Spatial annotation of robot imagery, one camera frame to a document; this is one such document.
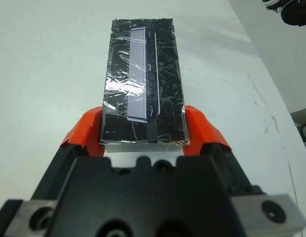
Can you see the black box lid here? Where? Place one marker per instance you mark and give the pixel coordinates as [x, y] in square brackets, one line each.
[143, 86]

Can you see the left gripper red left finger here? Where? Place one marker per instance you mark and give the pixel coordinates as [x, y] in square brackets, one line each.
[81, 130]

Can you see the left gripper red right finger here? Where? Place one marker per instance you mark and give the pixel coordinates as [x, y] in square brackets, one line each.
[204, 130]

